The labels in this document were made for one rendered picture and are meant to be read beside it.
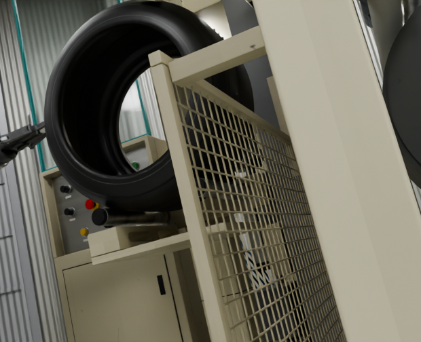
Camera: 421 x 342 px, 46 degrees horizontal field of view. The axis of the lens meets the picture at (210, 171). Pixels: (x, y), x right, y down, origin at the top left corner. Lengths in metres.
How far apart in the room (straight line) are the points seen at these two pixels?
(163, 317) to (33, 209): 2.75
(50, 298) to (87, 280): 2.34
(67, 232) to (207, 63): 1.64
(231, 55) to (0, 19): 4.58
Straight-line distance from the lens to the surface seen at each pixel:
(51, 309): 4.42
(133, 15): 1.31
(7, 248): 4.46
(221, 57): 0.64
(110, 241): 1.26
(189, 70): 0.65
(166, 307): 1.91
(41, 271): 4.43
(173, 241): 1.17
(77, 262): 2.11
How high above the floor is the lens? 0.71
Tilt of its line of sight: 11 degrees up
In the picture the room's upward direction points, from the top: 14 degrees counter-clockwise
